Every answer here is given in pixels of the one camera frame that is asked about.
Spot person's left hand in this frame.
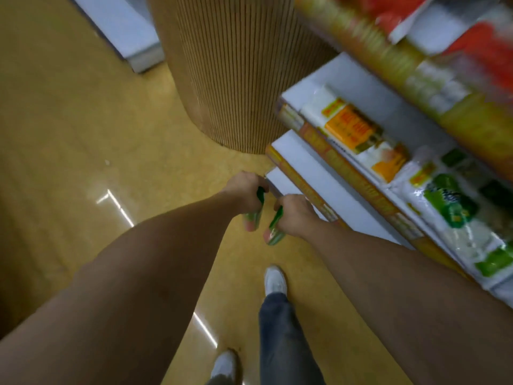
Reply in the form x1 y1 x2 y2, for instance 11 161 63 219
221 171 270 215

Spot person's right hand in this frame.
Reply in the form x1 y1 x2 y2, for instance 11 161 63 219
274 194 324 241

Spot green clear packet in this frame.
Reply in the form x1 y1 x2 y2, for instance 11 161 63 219
244 187 267 232
264 206 287 247

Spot person's right forearm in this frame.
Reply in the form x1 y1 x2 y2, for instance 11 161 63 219
305 220 513 385

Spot person's left forearm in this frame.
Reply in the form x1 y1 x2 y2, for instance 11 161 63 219
0 191 244 385

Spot person's white shoe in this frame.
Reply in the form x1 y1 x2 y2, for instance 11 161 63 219
264 265 288 298
208 349 243 385

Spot white store shelf unit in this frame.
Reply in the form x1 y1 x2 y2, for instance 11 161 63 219
265 0 513 307

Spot white orange rice bag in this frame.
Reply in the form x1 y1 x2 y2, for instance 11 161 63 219
300 86 410 185

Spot ribbed wooden round column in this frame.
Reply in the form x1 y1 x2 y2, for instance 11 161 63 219
145 0 339 155

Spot person's blue jeans leg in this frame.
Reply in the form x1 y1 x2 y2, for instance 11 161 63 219
258 292 326 385

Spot white green rice bag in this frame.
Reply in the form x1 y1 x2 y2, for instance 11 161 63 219
390 147 513 291

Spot white low display platform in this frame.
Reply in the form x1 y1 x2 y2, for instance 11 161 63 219
69 0 166 74

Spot red white packaged goods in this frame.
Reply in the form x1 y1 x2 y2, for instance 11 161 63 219
333 0 513 105

